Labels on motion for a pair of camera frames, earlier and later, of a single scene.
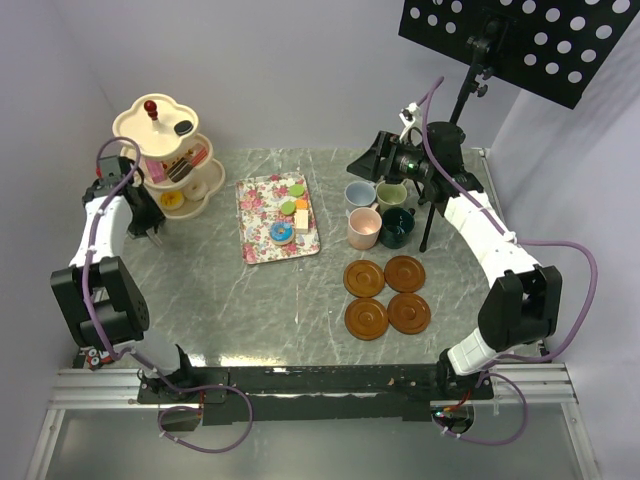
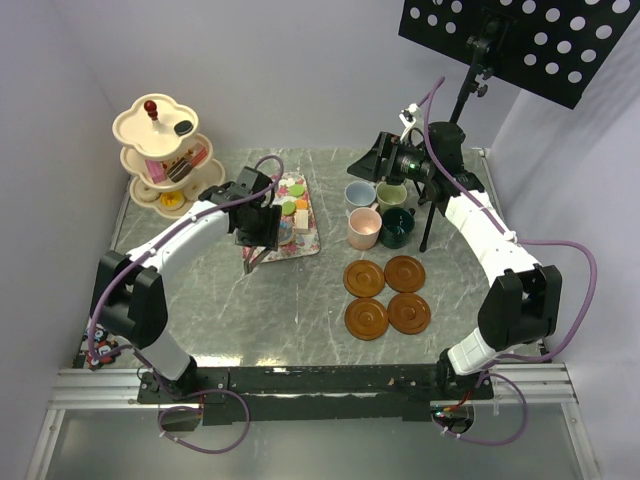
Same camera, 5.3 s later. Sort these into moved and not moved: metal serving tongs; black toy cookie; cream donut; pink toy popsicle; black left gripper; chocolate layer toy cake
Moved: black left gripper; metal serving tongs
Not moved: cream donut; chocolate layer toy cake; black toy cookie; pink toy popsicle
